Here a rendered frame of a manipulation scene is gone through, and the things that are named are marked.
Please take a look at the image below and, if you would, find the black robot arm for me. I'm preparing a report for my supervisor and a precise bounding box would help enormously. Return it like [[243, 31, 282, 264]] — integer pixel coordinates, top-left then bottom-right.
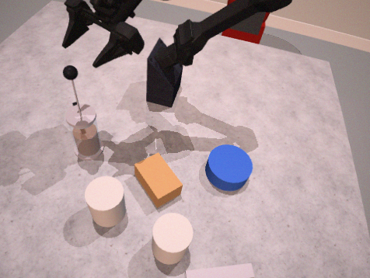
[[89, 0, 292, 73]]

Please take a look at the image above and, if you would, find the glass french press with black knob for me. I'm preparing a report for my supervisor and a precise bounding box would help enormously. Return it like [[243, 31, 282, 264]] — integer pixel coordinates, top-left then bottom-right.
[[63, 65, 104, 161]]

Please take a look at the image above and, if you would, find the blue cylinder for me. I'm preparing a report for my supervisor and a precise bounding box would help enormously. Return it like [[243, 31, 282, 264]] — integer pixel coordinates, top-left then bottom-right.
[[205, 144, 253, 192]]

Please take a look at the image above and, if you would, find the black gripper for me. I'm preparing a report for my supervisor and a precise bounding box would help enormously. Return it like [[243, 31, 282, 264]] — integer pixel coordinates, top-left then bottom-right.
[[62, 0, 145, 68]]

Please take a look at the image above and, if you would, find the pale pink cylinder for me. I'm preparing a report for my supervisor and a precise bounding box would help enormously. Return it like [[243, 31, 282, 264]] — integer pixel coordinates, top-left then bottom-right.
[[152, 213, 193, 265], [85, 176, 126, 227]]

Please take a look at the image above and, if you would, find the orange rectangular block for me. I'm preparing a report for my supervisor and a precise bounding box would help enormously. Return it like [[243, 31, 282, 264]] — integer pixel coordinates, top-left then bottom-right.
[[134, 153, 183, 207]]

